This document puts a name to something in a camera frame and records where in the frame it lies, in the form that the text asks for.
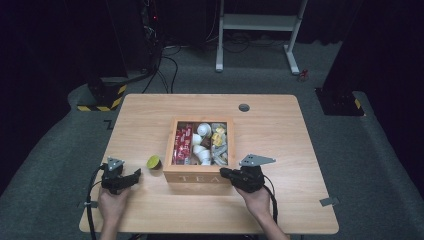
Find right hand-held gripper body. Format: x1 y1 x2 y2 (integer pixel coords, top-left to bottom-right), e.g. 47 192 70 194
226 153 277 194

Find yellow tea packets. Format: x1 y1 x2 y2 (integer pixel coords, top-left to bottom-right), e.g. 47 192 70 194
211 123 228 148

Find dark equipment rack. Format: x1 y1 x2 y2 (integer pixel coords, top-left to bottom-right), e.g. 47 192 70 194
139 0 165 73

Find wooden tea box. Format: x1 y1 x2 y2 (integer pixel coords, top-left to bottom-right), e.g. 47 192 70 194
162 116 236 184

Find grey tea packets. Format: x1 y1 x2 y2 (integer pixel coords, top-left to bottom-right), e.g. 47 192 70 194
211 141 230 167

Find white metal stand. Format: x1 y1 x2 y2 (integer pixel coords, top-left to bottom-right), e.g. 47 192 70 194
215 0 310 76

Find black pillar base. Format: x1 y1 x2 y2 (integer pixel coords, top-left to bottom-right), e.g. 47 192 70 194
314 87 366 117

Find bunch of red packets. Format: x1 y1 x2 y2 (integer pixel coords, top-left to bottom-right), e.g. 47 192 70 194
171 122 195 166

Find black pillar with striped base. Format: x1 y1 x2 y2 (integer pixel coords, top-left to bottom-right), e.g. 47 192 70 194
76 0 129 113

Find green lid coffee capsule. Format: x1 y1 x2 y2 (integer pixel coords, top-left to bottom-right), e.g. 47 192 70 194
146 154 163 171

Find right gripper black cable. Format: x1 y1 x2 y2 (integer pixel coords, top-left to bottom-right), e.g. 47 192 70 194
262 184 280 225

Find grey tape piece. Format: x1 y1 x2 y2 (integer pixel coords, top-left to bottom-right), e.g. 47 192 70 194
319 196 341 208
77 200 100 210

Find black floor cables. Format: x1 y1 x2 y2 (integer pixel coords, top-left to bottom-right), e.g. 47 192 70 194
141 44 183 95

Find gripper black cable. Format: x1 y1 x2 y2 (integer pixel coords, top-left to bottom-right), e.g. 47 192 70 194
85 164 108 240
262 184 280 225

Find person's right hand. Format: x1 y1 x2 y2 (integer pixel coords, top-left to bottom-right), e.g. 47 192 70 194
234 185 272 220

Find person's left hand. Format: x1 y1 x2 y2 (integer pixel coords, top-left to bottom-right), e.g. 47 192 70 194
97 186 132 228

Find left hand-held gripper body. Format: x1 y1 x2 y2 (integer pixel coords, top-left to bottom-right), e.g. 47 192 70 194
100 156 134 195

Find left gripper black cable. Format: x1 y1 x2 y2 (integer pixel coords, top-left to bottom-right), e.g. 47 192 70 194
85 164 108 240

